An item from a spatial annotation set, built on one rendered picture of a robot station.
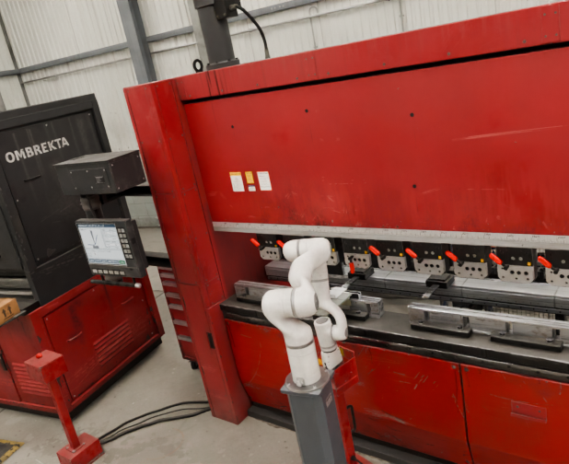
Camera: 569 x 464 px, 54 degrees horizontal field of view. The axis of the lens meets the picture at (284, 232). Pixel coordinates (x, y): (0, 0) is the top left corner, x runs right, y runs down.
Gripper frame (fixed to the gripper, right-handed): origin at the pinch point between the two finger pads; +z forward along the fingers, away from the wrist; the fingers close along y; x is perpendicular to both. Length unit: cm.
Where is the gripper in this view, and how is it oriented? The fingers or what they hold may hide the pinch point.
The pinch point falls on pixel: (336, 373)
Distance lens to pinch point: 290.8
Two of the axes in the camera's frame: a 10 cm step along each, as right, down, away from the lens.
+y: -7.4, 4.1, -5.3
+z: 2.5, 9.0, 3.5
